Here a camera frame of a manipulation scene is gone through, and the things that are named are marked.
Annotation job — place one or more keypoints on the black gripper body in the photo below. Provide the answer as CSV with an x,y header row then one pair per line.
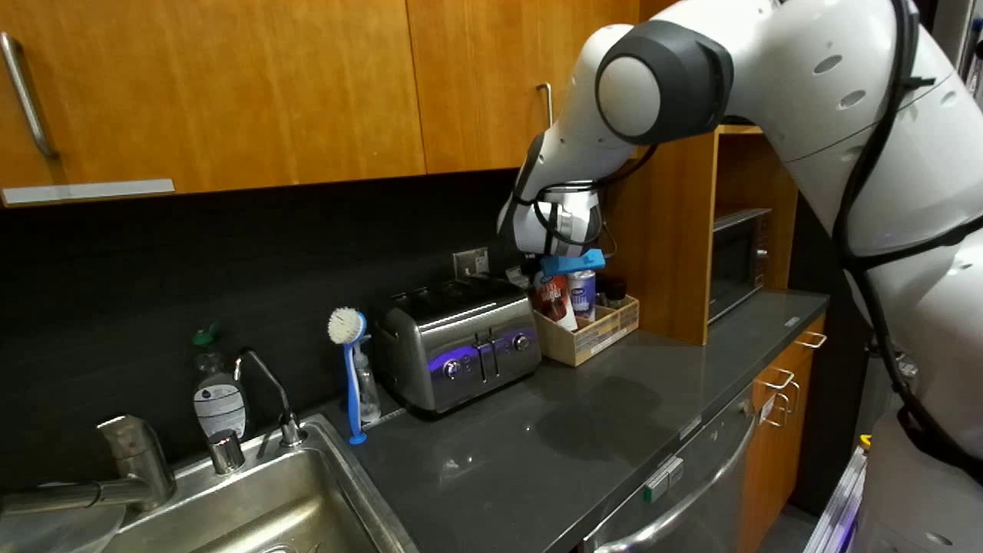
x,y
541,270

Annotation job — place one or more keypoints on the white red sugar container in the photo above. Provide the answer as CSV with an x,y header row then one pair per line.
x,y
553,301

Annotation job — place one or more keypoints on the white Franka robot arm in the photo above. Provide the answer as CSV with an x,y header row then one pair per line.
x,y
872,154

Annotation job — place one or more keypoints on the white blue creamer container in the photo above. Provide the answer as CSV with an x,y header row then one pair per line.
x,y
585,293

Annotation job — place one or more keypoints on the wooden condiment box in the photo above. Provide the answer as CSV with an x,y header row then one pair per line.
x,y
595,333

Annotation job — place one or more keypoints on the grey power adapter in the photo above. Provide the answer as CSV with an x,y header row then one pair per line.
x,y
518,274

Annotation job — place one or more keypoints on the silver four-slot toaster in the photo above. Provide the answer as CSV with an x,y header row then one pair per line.
x,y
456,348

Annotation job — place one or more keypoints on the wooden shelf unit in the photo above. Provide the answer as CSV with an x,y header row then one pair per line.
x,y
665,255

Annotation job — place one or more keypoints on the black toaster oven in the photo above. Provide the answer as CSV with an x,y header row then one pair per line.
x,y
738,263

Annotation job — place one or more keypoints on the wooden cabinet door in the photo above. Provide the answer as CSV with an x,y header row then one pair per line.
x,y
225,80
463,80

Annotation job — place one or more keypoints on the blue white dish brush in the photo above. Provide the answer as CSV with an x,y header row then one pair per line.
x,y
355,389

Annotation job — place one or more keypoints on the stainless steel dishwasher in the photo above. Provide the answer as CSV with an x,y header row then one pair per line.
x,y
697,482

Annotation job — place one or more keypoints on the wooden drawer cabinet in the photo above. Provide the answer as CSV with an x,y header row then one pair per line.
x,y
780,451

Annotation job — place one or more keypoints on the thin curved water tap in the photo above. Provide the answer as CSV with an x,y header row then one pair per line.
x,y
290,429

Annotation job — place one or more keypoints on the green capped soap bottle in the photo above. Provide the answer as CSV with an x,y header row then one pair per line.
x,y
218,402

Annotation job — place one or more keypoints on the stainless steel sink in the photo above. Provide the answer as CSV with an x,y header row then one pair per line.
x,y
255,502

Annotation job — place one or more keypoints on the white purple panel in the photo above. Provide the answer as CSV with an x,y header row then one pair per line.
x,y
839,502

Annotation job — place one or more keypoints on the large grey faucet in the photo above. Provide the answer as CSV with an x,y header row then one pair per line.
x,y
140,451

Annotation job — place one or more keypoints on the white under-cabinet strip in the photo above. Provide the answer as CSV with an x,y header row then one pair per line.
x,y
86,190

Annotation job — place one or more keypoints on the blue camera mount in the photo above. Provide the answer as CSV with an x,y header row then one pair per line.
x,y
574,263

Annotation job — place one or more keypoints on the silver wall outlet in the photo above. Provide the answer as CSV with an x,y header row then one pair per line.
x,y
471,263

